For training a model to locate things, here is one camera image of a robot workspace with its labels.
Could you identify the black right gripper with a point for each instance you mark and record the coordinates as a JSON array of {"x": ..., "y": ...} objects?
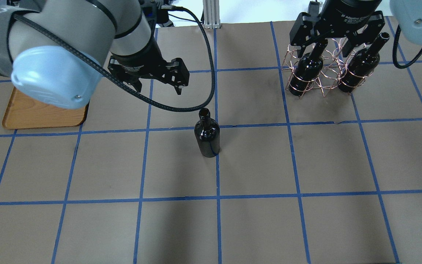
[{"x": 350, "y": 8}]

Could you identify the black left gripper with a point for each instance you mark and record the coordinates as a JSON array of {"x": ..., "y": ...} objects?
[{"x": 142, "y": 58}]

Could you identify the dark wine bottle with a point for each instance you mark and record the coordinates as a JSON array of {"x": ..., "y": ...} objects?
[
  {"x": 207, "y": 133},
  {"x": 362, "y": 64},
  {"x": 308, "y": 69}
]

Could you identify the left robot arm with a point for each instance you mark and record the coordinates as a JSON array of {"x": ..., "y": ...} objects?
[{"x": 54, "y": 50}]

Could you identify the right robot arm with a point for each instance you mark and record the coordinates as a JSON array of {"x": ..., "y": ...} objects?
[{"x": 409, "y": 17}]

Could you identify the wooden tray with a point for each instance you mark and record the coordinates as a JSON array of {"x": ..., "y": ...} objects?
[{"x": 23, "y": 113}]

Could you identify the black power adapter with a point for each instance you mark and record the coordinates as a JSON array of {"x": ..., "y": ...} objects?
[{"x": 314, "y": 8}]

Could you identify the copper wire bottle basket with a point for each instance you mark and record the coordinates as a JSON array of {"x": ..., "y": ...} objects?
[{"x": 330, "y": 70}]

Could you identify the aluminium frame post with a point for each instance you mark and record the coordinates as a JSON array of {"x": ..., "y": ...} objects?
[{"x": 212, "y": 19}]

